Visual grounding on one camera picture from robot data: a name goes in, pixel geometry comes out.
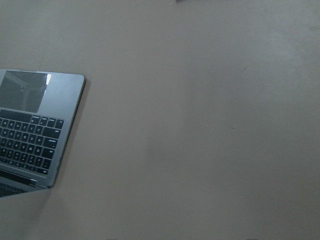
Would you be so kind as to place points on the grey laptop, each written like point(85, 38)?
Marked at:
point(37, 111)

